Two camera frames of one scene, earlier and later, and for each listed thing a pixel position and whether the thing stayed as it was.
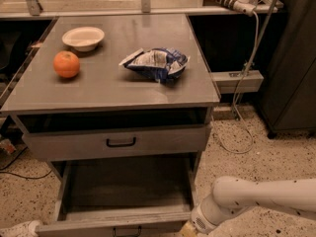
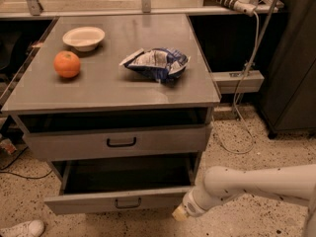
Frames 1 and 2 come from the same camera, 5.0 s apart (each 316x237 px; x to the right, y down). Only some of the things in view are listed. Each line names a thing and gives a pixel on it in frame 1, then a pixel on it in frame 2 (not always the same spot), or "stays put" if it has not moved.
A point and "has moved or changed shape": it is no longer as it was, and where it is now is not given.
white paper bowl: [83, 39] stays put
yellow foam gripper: [199, 221] → [190, 205]
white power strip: [241, 2] stays put
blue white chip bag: [160, 64] stays put
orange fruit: [66, 64] stays put
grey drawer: [124, 197] has moved or changed shape
